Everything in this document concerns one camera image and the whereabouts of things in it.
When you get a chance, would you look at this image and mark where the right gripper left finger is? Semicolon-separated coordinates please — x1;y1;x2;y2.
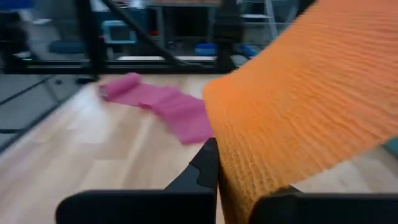
55;138;219;224

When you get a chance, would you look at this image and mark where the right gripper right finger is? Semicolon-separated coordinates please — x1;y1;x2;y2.
248;185;398;224

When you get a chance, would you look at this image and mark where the pink elastic bandage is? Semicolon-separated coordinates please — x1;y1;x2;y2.
98;72;216;146

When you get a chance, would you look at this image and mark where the orange elastic bandage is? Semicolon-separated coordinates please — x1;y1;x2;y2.
201;0;398;224

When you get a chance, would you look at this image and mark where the teal plastic bin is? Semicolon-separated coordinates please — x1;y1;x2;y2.
381;138;398;157

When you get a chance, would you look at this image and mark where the blue plastic crate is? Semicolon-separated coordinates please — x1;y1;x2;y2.
195;42;218;57

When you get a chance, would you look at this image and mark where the black aluminium table frame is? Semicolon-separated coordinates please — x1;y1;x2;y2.
0;0;249;82

